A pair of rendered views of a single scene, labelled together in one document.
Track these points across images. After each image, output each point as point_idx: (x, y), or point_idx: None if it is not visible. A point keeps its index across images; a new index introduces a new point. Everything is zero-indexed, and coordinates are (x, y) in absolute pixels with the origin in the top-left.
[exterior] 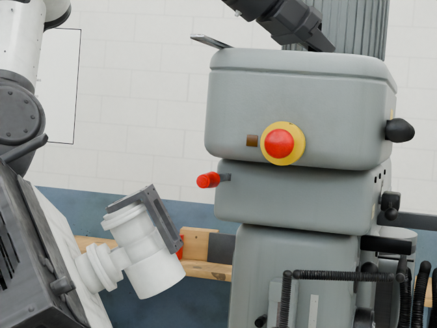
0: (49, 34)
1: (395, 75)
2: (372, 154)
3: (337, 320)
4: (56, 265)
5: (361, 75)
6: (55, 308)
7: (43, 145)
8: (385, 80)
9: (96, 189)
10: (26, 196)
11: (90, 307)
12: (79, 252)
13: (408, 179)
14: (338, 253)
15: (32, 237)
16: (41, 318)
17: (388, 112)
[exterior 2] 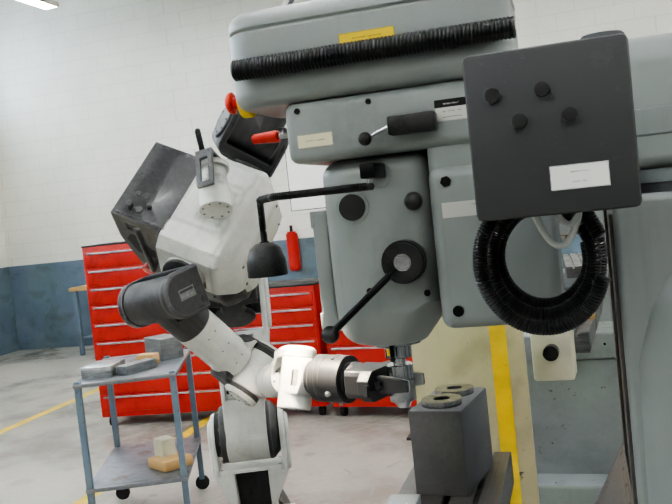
0: None
1: None
2: (242, 95)
3: (334, 244)
4: (159, 197)
5: (229, 35)
6: (114, 213)
7: (197, 135)
8: (246, 29)
9: None
10: (176, 164)
11: (187, 221)
12: (245, 195)
13: None
14: (325, 182)
15: (146, 183)
16: (118, 218)
17: (309, 44)
